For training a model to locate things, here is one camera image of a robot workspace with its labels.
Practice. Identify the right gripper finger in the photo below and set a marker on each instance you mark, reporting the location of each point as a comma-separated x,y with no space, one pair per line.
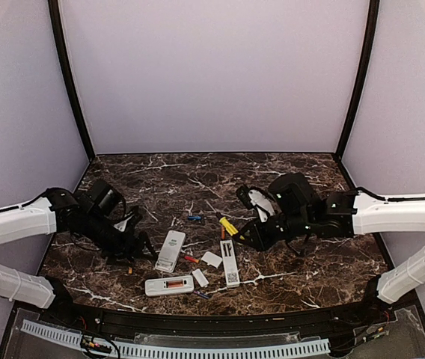
256,244
251,230

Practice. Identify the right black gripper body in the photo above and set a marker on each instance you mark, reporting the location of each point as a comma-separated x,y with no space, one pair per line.
272,237

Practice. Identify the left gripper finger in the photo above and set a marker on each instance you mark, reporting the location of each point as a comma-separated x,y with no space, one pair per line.
117,261
147,249

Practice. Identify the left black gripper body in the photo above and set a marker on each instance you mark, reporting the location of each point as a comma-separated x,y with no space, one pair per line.
123,247

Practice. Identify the yellow handled screwdriver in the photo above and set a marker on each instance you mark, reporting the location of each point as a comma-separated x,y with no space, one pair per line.
228,227

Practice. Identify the white TCL air-conditioner remote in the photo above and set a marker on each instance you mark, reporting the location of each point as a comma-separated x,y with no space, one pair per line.
170,251

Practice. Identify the slim white remote control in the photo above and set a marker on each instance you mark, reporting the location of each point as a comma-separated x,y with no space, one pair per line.
231,272

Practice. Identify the white square battery cover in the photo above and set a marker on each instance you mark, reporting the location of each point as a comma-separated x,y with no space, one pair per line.
212,259

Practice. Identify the small white battery cover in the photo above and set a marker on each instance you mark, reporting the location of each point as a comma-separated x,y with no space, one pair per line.
200,278

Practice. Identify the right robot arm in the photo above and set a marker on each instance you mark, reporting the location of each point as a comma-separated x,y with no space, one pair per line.
291,208

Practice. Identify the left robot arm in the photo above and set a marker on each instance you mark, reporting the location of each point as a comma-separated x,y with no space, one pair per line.
82,213

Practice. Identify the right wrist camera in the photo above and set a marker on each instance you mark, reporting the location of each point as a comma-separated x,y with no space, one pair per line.
257,199

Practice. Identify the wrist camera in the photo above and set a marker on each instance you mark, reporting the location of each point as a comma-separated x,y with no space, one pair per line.
132,218
257,199

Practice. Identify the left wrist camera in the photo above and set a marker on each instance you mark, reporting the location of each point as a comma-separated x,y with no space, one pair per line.
132,218

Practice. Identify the black front rail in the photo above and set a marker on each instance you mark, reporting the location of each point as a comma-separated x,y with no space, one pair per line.
334,321

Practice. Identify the white slotted cable duct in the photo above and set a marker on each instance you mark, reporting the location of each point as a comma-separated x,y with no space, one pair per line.
123,349

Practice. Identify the right black frame post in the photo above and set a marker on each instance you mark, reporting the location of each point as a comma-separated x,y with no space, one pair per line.
360,79

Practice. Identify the black frame post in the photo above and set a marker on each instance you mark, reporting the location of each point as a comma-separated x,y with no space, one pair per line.
360,79
67,75

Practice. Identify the left black frame post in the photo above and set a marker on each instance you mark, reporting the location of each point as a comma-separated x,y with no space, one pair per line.
67,75

